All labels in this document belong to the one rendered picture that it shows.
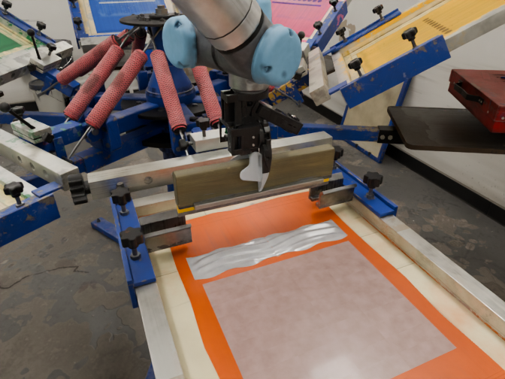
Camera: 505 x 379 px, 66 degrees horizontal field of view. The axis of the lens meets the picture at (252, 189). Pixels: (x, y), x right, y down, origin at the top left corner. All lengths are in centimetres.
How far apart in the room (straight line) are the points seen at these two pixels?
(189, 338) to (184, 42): 47
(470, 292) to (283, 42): 55
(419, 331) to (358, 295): 12
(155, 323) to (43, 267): 186
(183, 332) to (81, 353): 132
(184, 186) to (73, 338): 142
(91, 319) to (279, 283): 145
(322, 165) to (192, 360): 48
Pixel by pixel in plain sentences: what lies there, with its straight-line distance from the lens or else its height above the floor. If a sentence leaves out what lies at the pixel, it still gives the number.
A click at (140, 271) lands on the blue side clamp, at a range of 76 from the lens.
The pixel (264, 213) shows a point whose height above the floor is 95.
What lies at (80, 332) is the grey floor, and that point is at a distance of 207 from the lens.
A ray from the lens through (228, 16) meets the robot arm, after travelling 47.
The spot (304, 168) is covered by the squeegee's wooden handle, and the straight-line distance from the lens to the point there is 85.
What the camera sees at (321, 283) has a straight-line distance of 79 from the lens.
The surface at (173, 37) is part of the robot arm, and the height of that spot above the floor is 140.
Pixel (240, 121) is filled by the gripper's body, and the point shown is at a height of 124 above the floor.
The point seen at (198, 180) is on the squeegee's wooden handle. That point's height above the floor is 113.
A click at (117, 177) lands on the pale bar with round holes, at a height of 104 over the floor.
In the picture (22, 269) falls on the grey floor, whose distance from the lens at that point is 255.
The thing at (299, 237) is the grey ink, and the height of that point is 96.
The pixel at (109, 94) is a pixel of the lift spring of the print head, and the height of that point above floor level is 112.
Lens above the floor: 150
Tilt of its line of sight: 31 degrees down
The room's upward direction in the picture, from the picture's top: straight up
